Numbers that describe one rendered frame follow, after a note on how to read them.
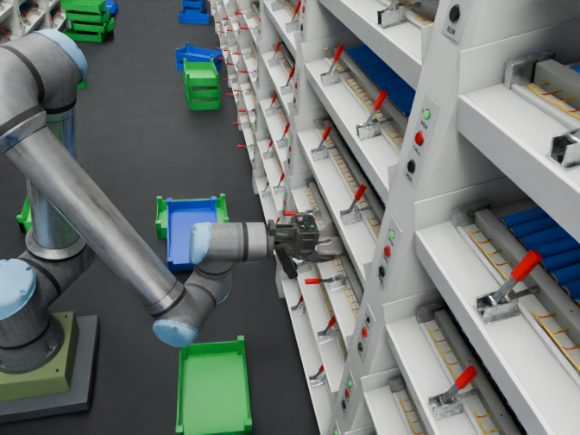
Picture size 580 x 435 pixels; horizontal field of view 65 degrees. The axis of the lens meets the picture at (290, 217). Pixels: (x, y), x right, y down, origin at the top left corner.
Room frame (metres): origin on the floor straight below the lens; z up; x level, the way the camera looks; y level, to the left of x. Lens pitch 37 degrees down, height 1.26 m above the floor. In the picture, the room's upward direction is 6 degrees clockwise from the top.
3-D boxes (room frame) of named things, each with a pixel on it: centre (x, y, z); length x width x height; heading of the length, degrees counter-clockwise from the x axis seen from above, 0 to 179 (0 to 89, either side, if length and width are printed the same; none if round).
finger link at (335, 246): (0.82, -0.12, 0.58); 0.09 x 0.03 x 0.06; 98
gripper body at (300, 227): (0.82, -0.01, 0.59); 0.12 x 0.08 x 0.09; 105
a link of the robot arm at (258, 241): (0.80, 0.07, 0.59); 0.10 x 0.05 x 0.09; 15
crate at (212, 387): (0.77, 0.17, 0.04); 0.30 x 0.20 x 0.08; 13
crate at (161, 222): (1.59, 0.43, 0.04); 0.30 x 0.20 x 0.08; 105
